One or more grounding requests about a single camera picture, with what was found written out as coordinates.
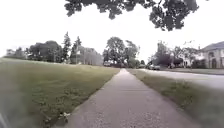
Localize group of leafy trees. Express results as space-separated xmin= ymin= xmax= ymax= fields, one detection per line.
xmin=102 ymin=36 xmax=141 ymax=69

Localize grey concrete sidewalk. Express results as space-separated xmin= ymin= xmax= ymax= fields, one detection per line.
xmin=51 ymin=68 xmax=204 ymax=128

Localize car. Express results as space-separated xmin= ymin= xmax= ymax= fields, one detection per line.
xmin=148 ymin=64 xmax=162 ymax=71

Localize wide grass field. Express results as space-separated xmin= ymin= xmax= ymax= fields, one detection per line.
xmin=0 ymin=57 xmax=121 ymax=128

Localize row of dark trees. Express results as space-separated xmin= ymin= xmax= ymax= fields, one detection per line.
xmin=3 ymin=31 xmax=83 ymax=64

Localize grass strip beside road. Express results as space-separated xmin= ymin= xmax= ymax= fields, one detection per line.
xmin=126 ymin=68 xmax=224 ymax=128

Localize overhanging tree branches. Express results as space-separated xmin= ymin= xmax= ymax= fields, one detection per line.
xmin=64 ymin=0 xmax=201 ymax=32

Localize lawn across road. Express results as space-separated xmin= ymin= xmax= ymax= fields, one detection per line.
xmin=166 ymin=67 xmax=224 ymax=76

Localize grey asphalt road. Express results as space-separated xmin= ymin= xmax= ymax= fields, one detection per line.
xmin=138 ymin=68 xmax=224 ymax=90

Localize pale house with dark roof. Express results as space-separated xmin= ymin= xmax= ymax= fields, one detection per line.
xmin=196 ymin=41 xmax=224 ymax=70

